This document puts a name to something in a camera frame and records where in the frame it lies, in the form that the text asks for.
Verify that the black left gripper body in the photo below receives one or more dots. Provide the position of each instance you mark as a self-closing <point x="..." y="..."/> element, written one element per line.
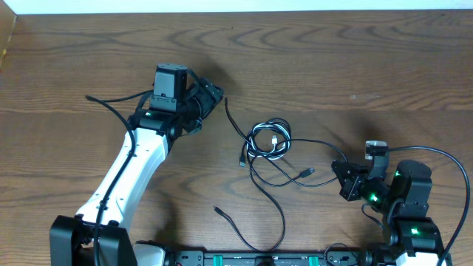
<point x="210" y="97"/>

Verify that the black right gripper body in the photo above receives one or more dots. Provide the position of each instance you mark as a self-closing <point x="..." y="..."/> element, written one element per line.
<point x="351" y="179"/>

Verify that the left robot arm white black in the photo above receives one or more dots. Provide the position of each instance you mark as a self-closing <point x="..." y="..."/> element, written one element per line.
<point x="98" y="234"/>

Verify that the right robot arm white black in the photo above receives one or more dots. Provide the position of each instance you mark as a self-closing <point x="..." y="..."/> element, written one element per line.
<point x="410" y="236"/>

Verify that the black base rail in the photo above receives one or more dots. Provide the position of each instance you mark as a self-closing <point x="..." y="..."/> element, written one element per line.
<point x="200" y="258"/>

